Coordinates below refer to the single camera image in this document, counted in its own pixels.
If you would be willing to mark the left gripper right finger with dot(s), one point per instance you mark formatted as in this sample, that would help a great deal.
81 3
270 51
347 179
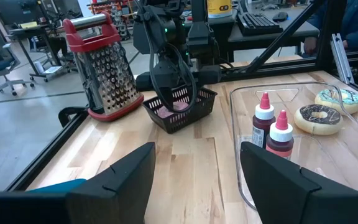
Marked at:
278 186

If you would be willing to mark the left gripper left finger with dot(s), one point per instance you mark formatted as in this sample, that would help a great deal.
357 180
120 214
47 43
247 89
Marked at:
126 186

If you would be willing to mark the pink dye bottle white cap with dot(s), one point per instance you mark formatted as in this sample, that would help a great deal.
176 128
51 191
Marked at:
280 133
263 121

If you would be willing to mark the green frosted donut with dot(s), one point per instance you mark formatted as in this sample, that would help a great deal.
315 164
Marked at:
353 105

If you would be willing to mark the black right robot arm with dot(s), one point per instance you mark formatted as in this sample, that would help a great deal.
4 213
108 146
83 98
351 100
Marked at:
154 31

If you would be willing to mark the black slotted plastic basket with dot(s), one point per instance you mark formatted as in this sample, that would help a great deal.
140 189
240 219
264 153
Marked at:
182 123

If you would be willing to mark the clear plastic bin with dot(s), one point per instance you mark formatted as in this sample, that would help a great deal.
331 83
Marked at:
315 149

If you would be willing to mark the teal plastic bin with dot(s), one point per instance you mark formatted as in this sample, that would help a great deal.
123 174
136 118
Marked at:
61 186

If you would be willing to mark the yellow-lidded wipes canister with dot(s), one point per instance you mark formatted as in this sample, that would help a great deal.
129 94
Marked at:
219 7

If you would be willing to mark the parts shelf rack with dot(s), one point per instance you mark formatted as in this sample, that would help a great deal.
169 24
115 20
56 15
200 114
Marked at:
113 9

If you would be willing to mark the computer keyboard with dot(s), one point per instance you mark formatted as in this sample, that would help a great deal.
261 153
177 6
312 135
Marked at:
256 23

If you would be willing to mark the black computer mouse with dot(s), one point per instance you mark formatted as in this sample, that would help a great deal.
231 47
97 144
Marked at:
280 16

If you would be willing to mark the grey desk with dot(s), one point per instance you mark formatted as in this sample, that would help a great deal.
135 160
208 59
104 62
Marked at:
291 32

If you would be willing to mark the silver aluminium extrusion bar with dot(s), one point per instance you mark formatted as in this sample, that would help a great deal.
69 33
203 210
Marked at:
342 59

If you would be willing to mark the black cart table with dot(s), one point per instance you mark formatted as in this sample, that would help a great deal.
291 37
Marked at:
30 31

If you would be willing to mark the black aluminium table frame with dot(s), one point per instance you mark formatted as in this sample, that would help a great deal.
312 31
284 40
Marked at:
42 158

